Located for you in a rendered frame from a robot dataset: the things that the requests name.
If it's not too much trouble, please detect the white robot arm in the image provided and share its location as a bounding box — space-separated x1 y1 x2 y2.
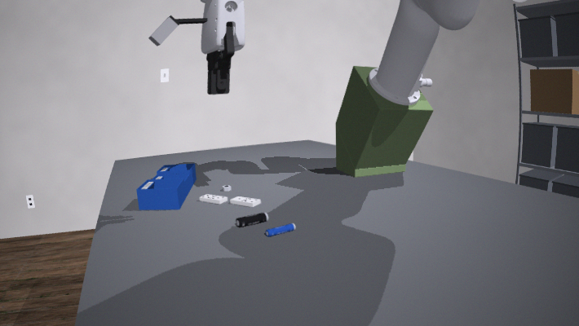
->
148 0 480 105

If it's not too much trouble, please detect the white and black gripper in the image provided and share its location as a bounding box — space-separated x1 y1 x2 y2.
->
201 0 245 95

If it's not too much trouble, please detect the white domino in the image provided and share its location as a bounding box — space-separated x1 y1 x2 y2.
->
230 196 261 207
199 194 228 204

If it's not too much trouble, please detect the blue battery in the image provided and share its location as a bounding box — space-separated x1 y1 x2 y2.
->
266 223 295 237

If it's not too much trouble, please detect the blue rack of labelled bins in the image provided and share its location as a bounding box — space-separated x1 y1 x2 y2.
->
136 164 197 210

